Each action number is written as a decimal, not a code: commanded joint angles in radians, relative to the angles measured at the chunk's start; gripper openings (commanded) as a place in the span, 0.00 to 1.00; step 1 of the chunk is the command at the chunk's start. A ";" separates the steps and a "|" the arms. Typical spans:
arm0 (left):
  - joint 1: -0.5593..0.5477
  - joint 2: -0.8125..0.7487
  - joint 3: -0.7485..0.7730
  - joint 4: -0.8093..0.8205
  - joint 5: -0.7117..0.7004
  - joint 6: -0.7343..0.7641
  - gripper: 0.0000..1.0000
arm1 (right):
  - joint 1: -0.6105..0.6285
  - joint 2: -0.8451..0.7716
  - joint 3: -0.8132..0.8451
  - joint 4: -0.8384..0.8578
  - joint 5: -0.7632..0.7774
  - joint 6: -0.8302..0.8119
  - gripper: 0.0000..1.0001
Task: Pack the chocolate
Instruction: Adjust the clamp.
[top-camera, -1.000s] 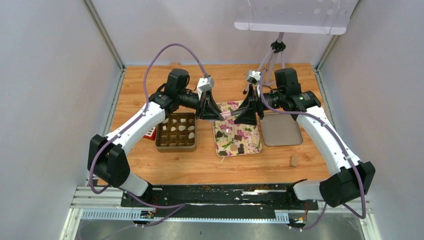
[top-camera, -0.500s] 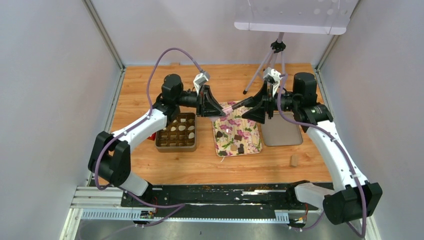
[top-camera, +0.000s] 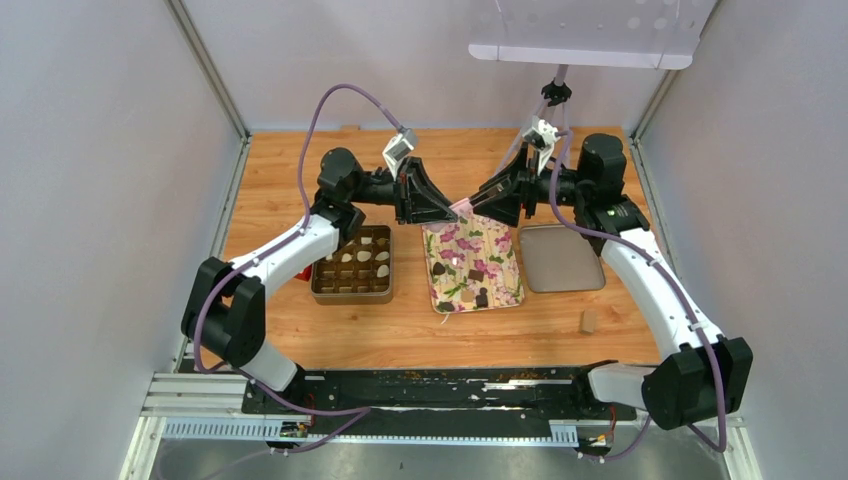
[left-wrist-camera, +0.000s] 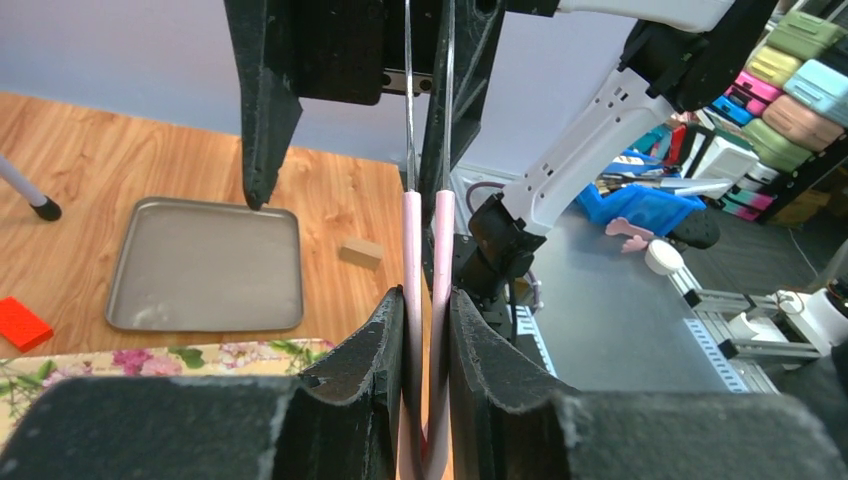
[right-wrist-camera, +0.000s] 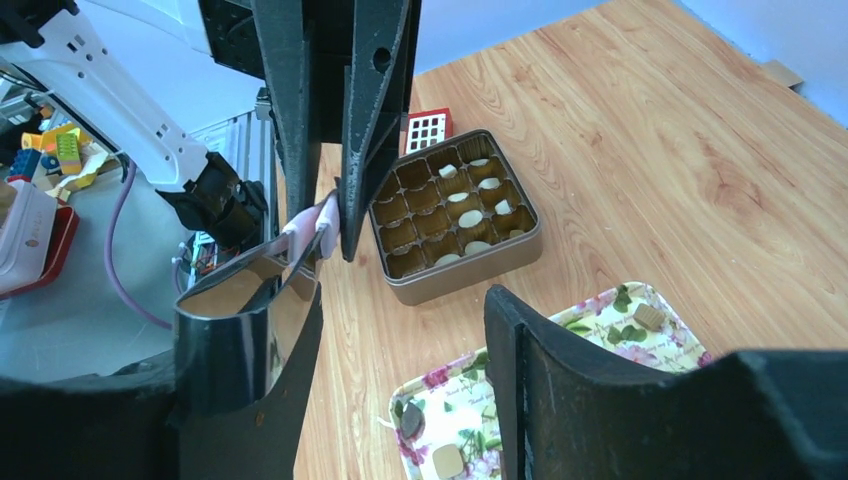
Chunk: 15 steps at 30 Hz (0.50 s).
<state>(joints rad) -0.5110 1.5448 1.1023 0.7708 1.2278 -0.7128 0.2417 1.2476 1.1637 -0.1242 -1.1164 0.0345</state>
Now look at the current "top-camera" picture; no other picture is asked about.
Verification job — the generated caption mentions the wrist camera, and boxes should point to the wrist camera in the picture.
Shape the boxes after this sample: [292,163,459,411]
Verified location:
[520,115,560,174]
[382,127,419,179]

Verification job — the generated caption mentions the gold chocolate tin box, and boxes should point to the gold chocolate tin box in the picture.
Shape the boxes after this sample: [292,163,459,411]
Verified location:
[310,225,394,306]

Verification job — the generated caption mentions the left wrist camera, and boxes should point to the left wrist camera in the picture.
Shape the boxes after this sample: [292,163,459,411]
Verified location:
[382,127,419,179]

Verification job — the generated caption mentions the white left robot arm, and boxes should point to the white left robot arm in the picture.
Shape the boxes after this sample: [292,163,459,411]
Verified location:
[180,147,458,413]

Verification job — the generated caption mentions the red white grid object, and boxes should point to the red white grid object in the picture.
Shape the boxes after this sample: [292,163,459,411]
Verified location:
[294,265,313,282]

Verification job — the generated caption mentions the white overhead light panel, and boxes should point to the white overhead light panel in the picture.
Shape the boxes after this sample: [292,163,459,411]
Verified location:
[468,0,717,70]

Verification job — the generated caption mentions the floral patterned tray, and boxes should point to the floral patterned tray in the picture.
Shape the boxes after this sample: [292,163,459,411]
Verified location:
[422,215,525,315]

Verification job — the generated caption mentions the pink silicone tongs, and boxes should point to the pink silicone tongs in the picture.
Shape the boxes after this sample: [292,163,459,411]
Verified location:
[451,197,492,220]

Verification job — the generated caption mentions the brown rectangular chocolate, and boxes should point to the brown rectangular chocolate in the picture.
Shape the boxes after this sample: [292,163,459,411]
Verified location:
[468,269,485,282]

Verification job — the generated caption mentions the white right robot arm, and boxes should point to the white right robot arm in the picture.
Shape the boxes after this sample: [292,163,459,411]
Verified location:
[470,134,753,430]

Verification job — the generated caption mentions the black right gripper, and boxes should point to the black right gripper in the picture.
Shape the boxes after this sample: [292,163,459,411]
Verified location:
[472,143,590,226]

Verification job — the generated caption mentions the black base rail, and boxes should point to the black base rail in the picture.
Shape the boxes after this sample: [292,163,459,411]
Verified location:
[142,364,664,452]

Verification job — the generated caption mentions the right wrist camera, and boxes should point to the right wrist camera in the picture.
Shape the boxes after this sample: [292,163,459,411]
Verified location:
[520,115,560,174]

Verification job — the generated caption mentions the small wooden block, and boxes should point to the small wooden block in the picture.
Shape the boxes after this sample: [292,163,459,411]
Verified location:
[579,309,597,335]

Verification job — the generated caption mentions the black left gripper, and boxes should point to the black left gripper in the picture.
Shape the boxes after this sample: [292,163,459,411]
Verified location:
[349,158,461,227]

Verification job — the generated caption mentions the dark ridged square chocolate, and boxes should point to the dark ridged square chocolate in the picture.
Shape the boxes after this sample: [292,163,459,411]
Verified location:
[474,287,489,309]

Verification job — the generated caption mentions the white tripod stand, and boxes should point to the white tripod stand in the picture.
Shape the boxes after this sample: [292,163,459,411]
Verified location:
[529,64,574,167]

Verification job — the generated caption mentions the grey metal tin lid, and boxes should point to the grey metal tin lid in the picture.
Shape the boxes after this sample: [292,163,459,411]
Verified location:
[519,224,606,293]

